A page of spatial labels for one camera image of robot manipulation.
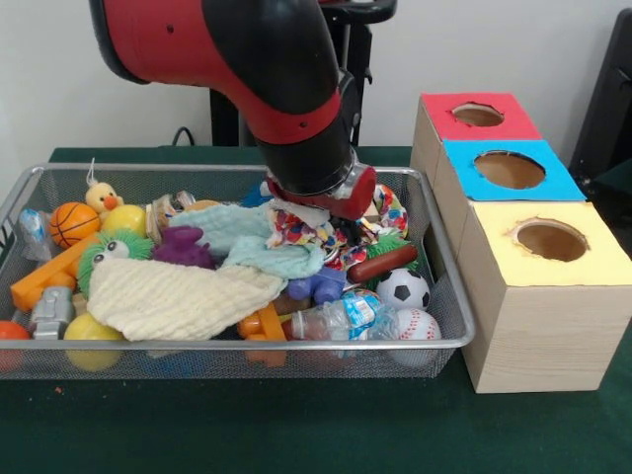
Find black frame stand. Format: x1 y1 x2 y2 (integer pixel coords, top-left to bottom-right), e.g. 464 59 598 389
567 7 632 174

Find yellow toy duck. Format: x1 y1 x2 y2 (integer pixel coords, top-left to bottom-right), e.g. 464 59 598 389
84 157 124 214

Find white baseball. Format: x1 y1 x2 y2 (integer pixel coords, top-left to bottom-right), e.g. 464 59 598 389
392 309 442 367

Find cream yellow cloth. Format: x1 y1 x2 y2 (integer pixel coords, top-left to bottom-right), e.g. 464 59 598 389
86 257 288 343

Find wooden box with three holes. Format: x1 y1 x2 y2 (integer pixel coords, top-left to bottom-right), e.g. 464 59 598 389
409 91 632 395

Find clear mesh bin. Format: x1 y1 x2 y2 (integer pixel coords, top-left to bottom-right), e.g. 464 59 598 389
0 162 478 381

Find green fuzzy toy big eyes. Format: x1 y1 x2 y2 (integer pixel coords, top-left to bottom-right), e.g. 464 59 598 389
77 227 155 297

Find orange toy basketball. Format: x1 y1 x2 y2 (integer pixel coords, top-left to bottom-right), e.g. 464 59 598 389
48 201 102 249

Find brown toy sausage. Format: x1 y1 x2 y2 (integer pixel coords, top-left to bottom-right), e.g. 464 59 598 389
347 244 420 283

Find purple spiky toy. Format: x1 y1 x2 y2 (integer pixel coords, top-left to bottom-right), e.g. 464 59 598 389
151 225 217 271

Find twisted colourful dotted cloth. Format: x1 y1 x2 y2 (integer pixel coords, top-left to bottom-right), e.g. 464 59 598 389
364 184 410 243

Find black white soccer ball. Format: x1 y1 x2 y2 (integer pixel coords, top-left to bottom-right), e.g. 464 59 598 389
375 268 432 312

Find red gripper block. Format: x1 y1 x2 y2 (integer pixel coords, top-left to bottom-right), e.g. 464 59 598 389
266 166 377 246

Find mint green cloth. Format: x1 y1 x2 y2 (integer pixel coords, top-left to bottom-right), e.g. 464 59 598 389
182 204 327 280

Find large colourful dotted cloth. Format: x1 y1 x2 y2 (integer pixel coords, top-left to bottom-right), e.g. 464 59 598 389
266 199 369 271

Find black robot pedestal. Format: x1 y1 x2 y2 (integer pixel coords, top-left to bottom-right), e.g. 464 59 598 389
209 0 399 148

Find dark green table cloth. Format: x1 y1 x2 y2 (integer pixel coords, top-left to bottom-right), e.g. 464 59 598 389
0 145 632 474
590 160 632 238

